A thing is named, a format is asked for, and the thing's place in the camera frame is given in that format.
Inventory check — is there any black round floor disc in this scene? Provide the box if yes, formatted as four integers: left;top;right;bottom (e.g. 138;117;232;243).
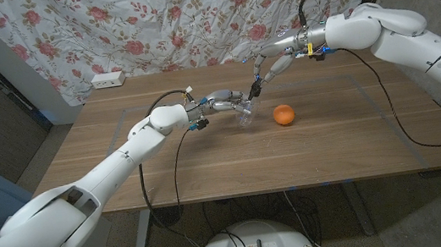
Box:
149;205;187;230

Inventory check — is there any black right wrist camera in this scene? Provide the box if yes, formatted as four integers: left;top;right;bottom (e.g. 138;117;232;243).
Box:
306;44;339;63

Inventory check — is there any grey table leg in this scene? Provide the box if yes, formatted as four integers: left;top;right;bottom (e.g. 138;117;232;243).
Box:
341;180;376;239

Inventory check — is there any thin black left camera cable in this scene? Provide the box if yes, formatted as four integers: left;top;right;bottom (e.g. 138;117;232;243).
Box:
167;127;209;237

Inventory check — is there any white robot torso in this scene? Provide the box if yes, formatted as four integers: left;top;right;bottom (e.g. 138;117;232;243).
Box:
191;212;317;247

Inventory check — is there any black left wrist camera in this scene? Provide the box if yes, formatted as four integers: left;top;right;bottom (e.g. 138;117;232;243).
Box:
187;117;211;133

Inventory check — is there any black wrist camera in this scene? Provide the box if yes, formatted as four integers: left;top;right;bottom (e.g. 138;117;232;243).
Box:
187;117;211;133
306;44;339;63

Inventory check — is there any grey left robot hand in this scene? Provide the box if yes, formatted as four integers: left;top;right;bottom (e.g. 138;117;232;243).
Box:
184;85;256;123

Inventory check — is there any clear plastic spray bottle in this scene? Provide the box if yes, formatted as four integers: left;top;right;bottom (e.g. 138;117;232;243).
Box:
233;95;262;129

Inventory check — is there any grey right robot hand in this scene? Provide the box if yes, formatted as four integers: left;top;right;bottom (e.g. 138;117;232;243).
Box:
246;23;334;86

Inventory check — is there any white table leg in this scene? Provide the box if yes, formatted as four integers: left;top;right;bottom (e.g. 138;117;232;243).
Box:
127;209;157;247

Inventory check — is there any floral print backdrop cloth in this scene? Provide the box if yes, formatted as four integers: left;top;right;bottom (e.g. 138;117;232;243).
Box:
0;0;397;118

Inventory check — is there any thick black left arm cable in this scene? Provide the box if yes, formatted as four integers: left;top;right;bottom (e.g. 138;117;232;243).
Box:
127;88;210;247

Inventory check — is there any orange fruit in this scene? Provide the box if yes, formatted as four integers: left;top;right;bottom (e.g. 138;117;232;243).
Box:
271;102;297;128

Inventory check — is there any white power strip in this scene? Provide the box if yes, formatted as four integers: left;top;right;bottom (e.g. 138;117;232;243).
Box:
90;69;128;91

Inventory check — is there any white floor cable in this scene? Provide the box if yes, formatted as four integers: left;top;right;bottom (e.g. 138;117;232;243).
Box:
283;184;343;247

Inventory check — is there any thin black camera cable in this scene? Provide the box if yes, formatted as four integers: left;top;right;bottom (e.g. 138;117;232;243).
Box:
167;127;209;237
338;35;441;162

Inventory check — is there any thin black right camera cable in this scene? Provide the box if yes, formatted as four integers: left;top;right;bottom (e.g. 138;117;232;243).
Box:
338;35;441;162

